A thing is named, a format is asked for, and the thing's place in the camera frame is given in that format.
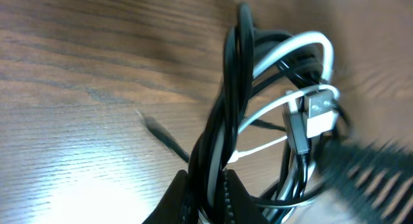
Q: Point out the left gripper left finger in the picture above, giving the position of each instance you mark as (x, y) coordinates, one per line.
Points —
(173, 207)

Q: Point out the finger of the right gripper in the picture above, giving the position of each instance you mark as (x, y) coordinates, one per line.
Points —
(367, 178)

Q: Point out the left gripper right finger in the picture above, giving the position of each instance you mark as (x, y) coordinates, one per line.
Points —
(238, 205)

